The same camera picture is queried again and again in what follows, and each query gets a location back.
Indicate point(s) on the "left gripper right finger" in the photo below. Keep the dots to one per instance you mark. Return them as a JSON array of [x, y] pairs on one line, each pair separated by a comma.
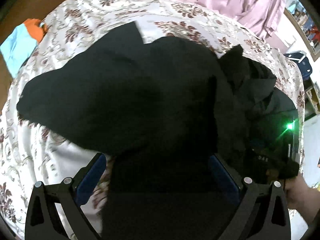
[[248, 210]]

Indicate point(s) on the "person's right hand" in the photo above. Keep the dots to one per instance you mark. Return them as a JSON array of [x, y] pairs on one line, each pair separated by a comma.
[[302, 198]]

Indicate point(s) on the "wood framed window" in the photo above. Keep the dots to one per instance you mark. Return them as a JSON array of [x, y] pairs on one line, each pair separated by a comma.
[[304, 25]]

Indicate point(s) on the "pink hanging curtain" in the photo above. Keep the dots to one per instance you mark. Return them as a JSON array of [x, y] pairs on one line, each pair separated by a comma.
[[260, 16]]

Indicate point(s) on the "orange blue brown garment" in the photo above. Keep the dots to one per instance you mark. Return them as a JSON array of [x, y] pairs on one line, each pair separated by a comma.
[[20, 44]]

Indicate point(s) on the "navy blue backpack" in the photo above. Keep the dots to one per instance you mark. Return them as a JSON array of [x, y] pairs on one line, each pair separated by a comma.
[[302, 62]]

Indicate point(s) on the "black padded jacket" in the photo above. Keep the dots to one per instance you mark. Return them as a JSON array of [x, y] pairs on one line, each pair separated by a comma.
[[158, 112]]

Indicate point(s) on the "floral satin bedspread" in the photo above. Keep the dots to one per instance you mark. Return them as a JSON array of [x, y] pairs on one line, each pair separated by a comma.
[[31, 152]]

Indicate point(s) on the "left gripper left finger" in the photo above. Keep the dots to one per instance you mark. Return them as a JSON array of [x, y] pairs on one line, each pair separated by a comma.
[[43, 221]]

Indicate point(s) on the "wooden shelf desk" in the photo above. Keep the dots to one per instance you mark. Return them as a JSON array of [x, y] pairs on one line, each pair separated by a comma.
[[311, 90]]

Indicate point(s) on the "wooden headboard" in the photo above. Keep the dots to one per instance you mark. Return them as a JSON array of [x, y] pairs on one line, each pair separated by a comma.
[[14, 13]]

